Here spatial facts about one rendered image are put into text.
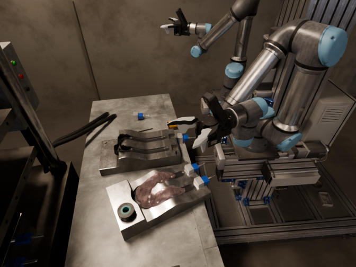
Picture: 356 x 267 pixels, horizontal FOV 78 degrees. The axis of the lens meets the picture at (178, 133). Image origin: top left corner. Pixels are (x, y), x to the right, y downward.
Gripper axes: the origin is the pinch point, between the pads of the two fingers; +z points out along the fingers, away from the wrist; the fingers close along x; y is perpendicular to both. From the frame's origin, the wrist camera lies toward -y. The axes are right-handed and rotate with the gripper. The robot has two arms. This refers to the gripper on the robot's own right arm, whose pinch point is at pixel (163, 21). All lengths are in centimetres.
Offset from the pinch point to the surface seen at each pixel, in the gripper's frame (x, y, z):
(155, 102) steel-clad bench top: -16, 64, 8
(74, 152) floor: -50, 140, 109
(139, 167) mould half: -89, 51, -16
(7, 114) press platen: -109, 2, 32
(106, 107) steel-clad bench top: -38, 61, 45
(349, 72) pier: 179, 119, -189
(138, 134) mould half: -68, 47, -5
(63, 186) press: -116, 52, 22
